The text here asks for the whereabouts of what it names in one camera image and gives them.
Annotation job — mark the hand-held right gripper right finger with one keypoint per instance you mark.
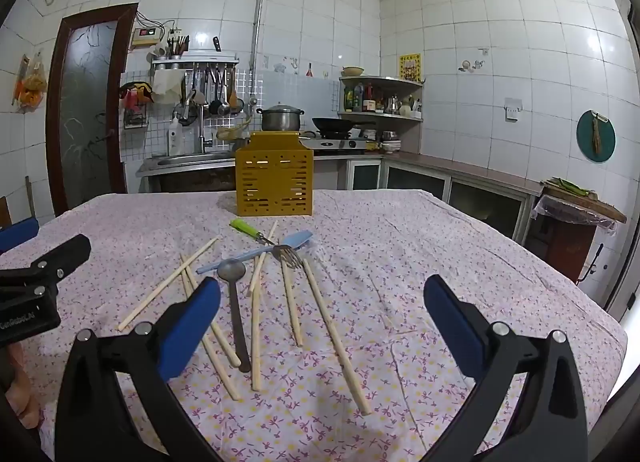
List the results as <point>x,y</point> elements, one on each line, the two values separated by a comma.
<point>452,324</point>

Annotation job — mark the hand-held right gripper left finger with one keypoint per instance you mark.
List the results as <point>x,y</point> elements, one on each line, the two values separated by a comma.
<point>192,324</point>

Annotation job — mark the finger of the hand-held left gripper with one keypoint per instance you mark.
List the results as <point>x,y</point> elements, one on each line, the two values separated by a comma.
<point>62,254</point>
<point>17,237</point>

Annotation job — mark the grey metal spoon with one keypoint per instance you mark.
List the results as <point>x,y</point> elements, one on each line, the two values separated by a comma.
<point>239,317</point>

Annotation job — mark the blue plastic spoon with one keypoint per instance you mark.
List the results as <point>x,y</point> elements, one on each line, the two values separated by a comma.
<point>295,242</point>

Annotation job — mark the yellow perforated utensil holder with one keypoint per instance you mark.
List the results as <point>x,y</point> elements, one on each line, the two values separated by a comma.
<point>274,177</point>

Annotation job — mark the row of hanging kitchen utensils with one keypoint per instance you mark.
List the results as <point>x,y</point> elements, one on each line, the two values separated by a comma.
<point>215,97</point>

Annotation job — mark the person's left hand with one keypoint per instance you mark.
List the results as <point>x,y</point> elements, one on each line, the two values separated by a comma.
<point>20,392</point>

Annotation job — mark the kitchen counter cabinets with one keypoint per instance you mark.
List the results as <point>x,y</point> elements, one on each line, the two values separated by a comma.
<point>450,182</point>

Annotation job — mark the brown-framed glass door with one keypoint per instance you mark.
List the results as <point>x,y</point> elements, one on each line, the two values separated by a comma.
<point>85,107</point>

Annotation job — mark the hanging plastic bags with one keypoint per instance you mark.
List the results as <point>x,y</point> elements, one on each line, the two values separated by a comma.
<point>31,84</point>

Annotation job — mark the steel kitchen sink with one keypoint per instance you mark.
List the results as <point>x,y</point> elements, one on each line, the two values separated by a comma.
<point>185,162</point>

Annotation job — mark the covered side table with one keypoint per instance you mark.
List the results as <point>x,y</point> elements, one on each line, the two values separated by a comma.
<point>575,227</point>

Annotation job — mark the white dish soap bottle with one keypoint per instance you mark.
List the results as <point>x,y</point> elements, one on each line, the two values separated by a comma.
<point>174,138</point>

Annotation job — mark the red and yellow gloves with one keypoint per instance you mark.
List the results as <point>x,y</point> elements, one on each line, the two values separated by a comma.
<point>135,92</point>

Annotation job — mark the green vegetables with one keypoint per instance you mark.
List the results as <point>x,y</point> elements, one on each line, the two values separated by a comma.
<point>570,185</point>

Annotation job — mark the steel faucet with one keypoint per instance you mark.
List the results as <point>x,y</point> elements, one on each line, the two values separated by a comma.
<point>202,132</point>

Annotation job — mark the stack of bowls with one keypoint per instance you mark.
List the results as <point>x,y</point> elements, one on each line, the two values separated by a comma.
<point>391,146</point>

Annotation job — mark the yellow scrubbing cloth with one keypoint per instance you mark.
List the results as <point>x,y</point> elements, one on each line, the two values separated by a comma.
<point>232,132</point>

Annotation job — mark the gas stove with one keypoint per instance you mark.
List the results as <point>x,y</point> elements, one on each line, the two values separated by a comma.
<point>335,143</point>

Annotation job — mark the steel cooking pot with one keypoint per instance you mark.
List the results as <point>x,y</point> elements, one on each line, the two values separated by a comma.
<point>280,118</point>

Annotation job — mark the black wok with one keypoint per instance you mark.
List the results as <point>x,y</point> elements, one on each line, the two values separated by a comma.
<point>340,124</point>

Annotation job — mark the green round cutting board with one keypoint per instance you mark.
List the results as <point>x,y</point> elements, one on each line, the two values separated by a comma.
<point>595,137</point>

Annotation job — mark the row of condiment bottles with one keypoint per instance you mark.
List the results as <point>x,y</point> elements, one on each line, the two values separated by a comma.
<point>364,98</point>

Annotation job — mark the beige bowl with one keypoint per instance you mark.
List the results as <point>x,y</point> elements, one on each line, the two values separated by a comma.
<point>353,71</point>

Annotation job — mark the wall electric control box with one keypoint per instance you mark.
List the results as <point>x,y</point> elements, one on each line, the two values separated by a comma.
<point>146,36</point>

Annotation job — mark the steel wall utensil rack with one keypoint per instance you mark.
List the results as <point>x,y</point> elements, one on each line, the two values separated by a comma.
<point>195,60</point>

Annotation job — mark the corner wall shelf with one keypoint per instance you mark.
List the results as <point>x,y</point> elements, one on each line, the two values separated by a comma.
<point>390,81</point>

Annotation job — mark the yellow wall picture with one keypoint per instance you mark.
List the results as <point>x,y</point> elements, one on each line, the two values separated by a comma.
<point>410,66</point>

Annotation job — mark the grey wall pipe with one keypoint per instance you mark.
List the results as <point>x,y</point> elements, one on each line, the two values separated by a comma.
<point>261,17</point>

